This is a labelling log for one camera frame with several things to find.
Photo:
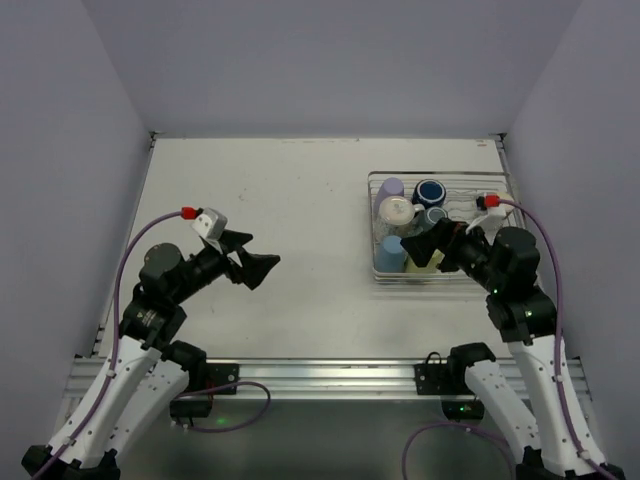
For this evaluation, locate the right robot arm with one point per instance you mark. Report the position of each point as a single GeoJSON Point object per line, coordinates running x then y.
{"type": "Point", "coordinates": [547, 435]}

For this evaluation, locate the metal wire dish rack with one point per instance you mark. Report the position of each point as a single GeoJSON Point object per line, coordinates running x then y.
{"type": "Point", "coordinates": [463, 187]}

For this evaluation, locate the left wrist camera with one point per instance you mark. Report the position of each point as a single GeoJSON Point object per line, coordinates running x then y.
{"type": "Point", "coordinates": [209, 224]}

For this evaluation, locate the white floral orange-inside mug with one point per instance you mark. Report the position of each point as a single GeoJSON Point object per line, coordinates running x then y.
{"type": "Point", "coordinates": [395, 217]}

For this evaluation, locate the grey-teal mug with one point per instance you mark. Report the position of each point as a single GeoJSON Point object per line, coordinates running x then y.
{"type": "Point", "coordinates": [427, 219]}

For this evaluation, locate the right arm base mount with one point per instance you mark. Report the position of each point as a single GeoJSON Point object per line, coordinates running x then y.
{"type": "Point", "coordinates": [433, 377]}

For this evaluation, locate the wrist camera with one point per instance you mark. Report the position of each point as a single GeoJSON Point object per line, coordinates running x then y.
{"type": "Point", "coordinates": [492, 212]}
{"type": "Point", "coordinates": [209, 224]}

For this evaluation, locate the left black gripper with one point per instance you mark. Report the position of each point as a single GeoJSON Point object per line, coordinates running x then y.
{"type": "Point", "coordinates": [233, 264]}

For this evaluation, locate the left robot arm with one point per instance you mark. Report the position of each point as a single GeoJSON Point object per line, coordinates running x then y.
{"type": "Point", "coordinates": [148, 368]}

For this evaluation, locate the aluminium front rail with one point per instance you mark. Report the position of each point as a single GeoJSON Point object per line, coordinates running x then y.
{"type": "Point", "coordinates": [322, 379]}

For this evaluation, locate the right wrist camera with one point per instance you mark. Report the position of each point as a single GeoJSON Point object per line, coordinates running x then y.
{"type": "Point", "coordinates": [492, 212]}

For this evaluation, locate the light blue plastic cup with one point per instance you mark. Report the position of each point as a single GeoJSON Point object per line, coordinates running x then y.
{"type": "Point", "coordinates": [390, 256]}

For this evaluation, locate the lilac plastic cup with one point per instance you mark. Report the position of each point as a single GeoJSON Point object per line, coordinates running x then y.
{"type": "Point", "coordinates": [391, 186]}

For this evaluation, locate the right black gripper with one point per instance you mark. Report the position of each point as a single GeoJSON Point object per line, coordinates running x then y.
{"type": "Point", "coordinates": [451, 245]}

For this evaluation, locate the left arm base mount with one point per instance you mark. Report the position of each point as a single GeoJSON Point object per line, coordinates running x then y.
{"type": "Point", "coordinates": [218, 374]}

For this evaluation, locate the dark blue mug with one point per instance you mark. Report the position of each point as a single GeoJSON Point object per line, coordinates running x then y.
{"type": "Point", "coordinates": [429, 193]}

